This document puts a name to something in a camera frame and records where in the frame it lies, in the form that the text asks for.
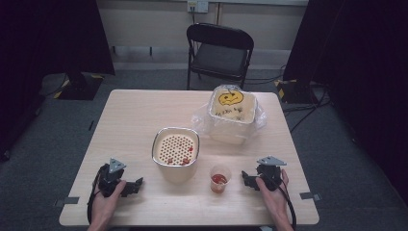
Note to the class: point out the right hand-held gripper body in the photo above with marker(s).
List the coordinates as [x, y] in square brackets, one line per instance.
[269, 174]

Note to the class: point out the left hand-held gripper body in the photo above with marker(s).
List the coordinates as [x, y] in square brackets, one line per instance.
[109, 183]

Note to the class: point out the person's left hand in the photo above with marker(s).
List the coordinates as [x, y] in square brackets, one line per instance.
[104, 207]

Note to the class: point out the person's right hand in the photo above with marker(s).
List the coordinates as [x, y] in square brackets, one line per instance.
[274, 200]

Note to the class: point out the clear cup with red liquid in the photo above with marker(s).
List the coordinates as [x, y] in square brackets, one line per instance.
[219, 181]

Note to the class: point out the grey tape strip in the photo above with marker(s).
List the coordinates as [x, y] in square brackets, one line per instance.
[67, 201]
[310, 196]

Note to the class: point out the cream bin with pumpkin face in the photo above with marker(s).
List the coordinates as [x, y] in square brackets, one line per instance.
[232, 128]

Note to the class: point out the cream bin with strainer top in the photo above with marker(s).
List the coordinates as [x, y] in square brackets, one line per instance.
[175, 150]

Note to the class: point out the red food scraps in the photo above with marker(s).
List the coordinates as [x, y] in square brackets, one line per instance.
[185, 161]

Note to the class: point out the black marker pen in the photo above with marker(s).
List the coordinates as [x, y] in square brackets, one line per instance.
[91, 125]

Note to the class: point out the clear plastic bin liner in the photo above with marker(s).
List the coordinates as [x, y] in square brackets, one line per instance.
[200, 120]

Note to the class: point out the black stand base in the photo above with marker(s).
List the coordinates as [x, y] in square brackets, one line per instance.
[295, 91]
[81, 88]

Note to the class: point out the black folding chair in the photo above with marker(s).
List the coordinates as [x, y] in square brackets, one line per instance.
[221, 54]

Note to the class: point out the black curtain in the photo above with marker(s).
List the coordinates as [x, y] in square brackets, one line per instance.
[362, 64]
[41, 41]

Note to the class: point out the white wall outlet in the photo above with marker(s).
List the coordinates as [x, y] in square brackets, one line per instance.
[198, 5]

